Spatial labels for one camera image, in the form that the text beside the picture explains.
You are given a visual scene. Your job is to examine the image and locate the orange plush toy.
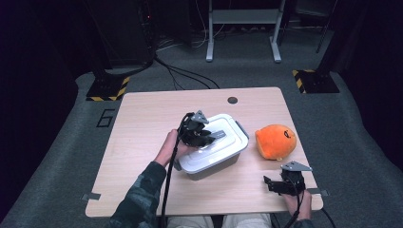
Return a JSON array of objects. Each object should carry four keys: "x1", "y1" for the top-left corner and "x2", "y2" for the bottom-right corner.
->
[{"x1": 254, "y1": 123, "x2": 297, "y2": 162}]

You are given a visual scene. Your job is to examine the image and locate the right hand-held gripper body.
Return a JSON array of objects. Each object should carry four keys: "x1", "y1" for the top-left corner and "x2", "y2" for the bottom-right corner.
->
[{"x1": 279, "y1": 161, "x2": 314, "y2": 196}]

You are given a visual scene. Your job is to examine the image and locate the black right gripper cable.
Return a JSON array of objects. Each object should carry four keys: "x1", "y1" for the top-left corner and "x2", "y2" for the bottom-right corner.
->
[{"x1": 272, "y1": 177, "x2": 337, "y2": 228}]

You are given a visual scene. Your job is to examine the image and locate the black floor cables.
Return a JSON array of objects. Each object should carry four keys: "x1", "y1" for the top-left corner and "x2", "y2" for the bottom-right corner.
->
[{"x1": 154, "y1": 56, "x2": 221, "y2": 91}]

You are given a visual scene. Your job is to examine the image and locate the white metal table frame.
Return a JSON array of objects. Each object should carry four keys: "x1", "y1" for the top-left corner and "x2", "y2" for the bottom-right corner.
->
[{"x1": 204, "y1": 0, "x2": 288, "y2": 64}]

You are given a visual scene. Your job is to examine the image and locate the clear grey storage box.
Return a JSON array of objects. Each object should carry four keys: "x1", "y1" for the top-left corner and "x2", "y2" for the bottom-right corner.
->
[{"x1": 173, "y1": 119, "x2": 251, "y2": 181}]

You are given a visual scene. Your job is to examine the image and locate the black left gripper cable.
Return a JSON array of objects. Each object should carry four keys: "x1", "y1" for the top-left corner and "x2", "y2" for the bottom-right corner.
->
[{"x1": 159, "y1": 112, "x2": 196, "y2": 228}]

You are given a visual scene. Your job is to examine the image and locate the dark cabinet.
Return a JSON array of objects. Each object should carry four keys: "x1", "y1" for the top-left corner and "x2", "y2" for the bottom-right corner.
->
[{"x1": 91, "y1": 0, "x2": 150, "y2": 67}]

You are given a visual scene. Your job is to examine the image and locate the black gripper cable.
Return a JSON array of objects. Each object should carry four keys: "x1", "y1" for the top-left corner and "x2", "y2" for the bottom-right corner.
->
[
  {"x1": 159, "y1": 112, "x2": 196, "y2": 228},
  {"x1": 272, "y1": 177, "x2": 337, "y2": 228}
]

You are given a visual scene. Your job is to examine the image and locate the white box lid grey handle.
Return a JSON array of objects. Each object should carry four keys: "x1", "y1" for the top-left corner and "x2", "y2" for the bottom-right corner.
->
[{"x1": 177, "y1": 113, "x2": 250, "y2": 175}]

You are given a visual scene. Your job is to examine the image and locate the person's left hand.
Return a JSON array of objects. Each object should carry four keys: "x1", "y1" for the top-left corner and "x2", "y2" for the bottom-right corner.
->
[{"x1": 153, "y1": 128, "x2": 192, "y2": 168}]

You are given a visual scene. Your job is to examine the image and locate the black stand yellow striped base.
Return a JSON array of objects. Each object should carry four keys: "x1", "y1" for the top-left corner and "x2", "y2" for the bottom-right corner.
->
[
  {"x1": 291, "y1": 0, "x2": 365, "y2": 95},
  {"x1": 83, "y1": 0, "x2": 131, "y2": 103}
]

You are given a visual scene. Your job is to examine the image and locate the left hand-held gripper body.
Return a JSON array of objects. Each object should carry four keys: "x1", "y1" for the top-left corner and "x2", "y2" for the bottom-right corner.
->
[{"x1": 179, "y1": 109, "x2": 214, "y2": 148}]

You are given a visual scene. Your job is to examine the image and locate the person's legs beige trousers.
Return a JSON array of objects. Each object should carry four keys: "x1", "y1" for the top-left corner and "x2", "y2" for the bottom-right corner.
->
[{"x1": 166, "y1": 214, "x2": 273, "y2": 228}]

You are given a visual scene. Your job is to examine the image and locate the white floor cables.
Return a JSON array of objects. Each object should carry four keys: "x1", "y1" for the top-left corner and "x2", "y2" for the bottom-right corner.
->
[{"x1": 156, "y1": 0, "x2": 227, "y2": 51}]

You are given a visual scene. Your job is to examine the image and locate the person's right hand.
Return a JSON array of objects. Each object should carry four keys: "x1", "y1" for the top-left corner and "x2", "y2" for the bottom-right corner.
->
[{"x1": 280, "y1": 188, "x2": 314, "y2": 221}]

